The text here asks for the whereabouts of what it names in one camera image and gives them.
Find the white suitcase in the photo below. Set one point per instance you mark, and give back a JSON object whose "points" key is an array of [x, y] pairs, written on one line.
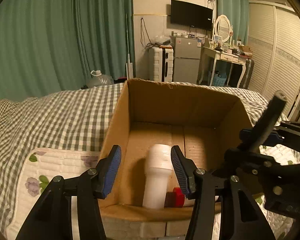
{"points": [[160, 64]]}

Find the white dressing table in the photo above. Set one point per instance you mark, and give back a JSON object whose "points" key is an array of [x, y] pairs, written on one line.
{"points": [[211, 60]]}

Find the green side curtain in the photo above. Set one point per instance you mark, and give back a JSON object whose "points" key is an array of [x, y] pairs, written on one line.
{"points": [[237, 11]]}

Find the white louvered wardrobe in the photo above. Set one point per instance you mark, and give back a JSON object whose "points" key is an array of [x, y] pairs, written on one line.
{"points": [[274, 38]]}

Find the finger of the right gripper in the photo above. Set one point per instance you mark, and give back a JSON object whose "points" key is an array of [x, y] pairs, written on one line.
{"points": [[290, 131], [251, 141]]}

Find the clear water jug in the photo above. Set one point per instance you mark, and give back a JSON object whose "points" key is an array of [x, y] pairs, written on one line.
{"points": [[99, 79]]}

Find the dark suitcase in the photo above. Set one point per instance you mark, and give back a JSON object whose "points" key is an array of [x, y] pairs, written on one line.
{"points": [[248, 73]]}

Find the oval white mirror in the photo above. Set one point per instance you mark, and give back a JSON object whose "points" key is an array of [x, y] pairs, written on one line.
{"points": [[222, 29]]}

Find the black cylindrical tube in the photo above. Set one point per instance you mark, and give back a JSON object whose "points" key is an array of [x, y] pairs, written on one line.
{"points": [[270, 116]]}

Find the black wall television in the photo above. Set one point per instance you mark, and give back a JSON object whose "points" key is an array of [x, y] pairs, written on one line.
{"points": [[191, 15]]}

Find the checkered bed sheet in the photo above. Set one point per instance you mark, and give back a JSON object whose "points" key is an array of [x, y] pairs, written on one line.
{"points": [[63, 134]]}

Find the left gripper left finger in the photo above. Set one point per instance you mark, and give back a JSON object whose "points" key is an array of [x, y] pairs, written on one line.
{"points": [[94, 184]]}

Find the white mop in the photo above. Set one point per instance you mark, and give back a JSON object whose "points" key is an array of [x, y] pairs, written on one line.
{"points": [[129, 64]]}

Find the silver mini fridge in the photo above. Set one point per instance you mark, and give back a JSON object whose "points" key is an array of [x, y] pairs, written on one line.
{"points": [[186, 59]]}

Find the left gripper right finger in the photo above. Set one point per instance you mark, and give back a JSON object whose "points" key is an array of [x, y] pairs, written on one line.
{"points": [[201, 186]]}

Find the brown cardboard box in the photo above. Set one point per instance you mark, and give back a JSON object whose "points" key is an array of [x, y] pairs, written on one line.
{"points": [[203, 121]]}

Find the blue laundry basket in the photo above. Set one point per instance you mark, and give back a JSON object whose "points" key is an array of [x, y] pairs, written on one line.
{"points": [[219, 78]]}

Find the white bottle red cap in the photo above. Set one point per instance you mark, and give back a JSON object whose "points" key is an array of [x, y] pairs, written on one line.
{"points": [[158, 169]]}

